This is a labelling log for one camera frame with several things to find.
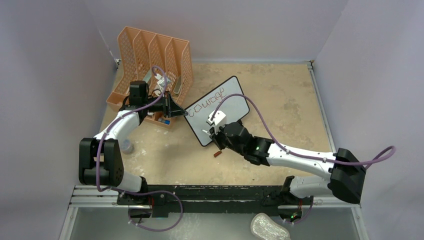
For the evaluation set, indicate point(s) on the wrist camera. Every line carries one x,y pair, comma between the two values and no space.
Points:
160,84
217,119

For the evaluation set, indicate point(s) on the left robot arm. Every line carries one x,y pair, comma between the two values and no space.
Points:
100,161

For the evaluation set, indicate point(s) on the aluminium frame rail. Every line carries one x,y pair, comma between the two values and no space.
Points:
354,199

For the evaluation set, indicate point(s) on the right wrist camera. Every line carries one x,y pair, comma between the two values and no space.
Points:
217,119

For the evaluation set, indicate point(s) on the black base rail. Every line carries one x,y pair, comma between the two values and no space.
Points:
162,200

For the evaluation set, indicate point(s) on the silver foil pouch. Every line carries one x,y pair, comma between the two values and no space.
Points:
264,228

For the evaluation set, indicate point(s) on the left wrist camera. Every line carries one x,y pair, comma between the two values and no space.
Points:
160,84

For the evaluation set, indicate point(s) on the grey eraser block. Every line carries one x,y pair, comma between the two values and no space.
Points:
147,77

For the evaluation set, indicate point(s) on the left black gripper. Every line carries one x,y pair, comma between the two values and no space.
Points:
170,109

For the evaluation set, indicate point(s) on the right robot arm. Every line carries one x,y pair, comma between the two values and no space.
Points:
339,174

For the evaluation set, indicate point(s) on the peach plastic file organizer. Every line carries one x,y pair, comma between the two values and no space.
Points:
142,49

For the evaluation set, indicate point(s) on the brown marker cap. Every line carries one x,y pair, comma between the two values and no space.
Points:
217,154

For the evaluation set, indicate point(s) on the black framed whiteboard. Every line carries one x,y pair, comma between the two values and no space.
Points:
199,112

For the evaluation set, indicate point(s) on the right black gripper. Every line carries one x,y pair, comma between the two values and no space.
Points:
216,137

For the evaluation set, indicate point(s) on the grey rounded case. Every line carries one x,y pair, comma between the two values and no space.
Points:
178,86

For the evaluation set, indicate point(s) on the clear plastic jar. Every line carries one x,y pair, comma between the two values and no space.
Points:
126,147

